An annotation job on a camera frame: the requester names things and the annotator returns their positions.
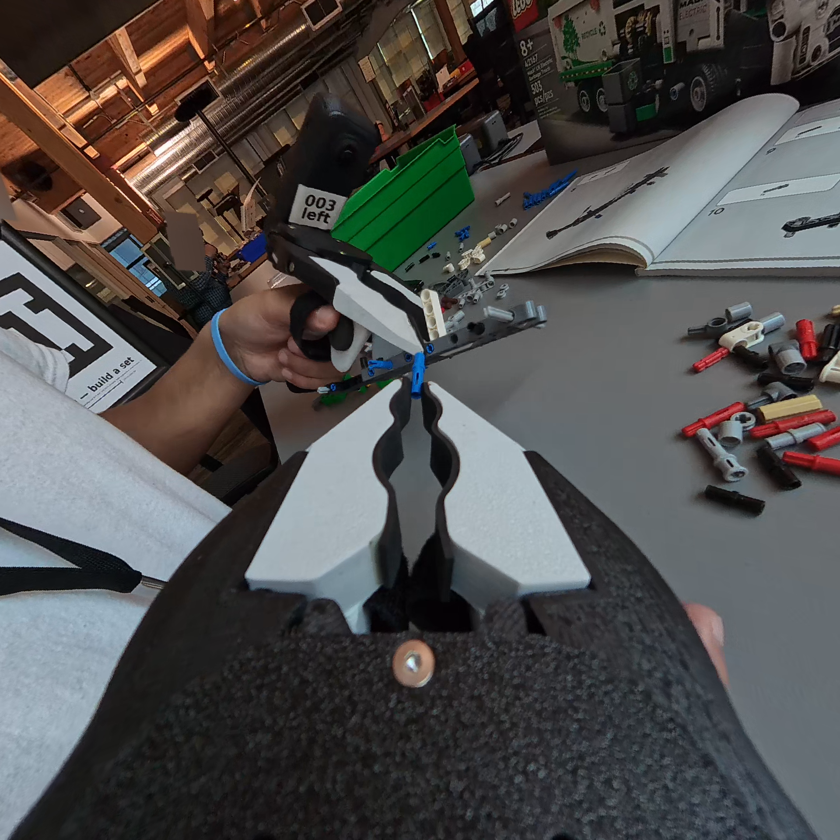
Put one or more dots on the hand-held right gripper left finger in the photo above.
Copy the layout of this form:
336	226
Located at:
328	505

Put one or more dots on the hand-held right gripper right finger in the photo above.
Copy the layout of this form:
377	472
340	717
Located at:
518	512

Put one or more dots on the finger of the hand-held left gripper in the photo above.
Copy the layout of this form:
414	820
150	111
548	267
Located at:
341	268
374	308

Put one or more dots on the blue lego pin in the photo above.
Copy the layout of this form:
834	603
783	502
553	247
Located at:
418	374

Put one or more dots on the dark grey lego beam assembly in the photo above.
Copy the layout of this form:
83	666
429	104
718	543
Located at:
472	334

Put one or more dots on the person's left forearm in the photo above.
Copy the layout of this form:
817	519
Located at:
170	407

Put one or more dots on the scattered grey lego pieces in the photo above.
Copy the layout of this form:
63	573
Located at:
467	283

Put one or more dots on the pile of blue lego pins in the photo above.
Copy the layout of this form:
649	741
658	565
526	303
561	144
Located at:
548	189

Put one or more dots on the pile of red grey lego pins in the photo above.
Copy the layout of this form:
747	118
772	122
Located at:
794	422

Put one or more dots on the lego instruction booklet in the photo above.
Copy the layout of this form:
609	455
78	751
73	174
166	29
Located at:
689	184

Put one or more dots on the lego set box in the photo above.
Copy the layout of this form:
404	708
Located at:
656	65

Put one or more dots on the person's left hand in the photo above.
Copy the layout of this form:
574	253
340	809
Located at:
262	334

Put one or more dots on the person's right hand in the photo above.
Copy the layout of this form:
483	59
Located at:
709	636

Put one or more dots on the green plastic bin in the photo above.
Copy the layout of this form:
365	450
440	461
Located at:
407	197

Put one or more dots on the black lamp on pole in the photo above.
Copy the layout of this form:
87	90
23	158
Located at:
197	102

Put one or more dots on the blue wristband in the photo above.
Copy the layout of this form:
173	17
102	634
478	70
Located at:
223	351

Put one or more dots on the grey box device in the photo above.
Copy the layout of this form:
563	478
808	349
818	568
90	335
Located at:
489	134

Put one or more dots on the person's white shirt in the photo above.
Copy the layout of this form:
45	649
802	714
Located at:
79	472

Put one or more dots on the black framed marker sign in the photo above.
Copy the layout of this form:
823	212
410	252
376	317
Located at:
39	315

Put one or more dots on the silver ventilation duct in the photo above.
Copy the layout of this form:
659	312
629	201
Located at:
216	111

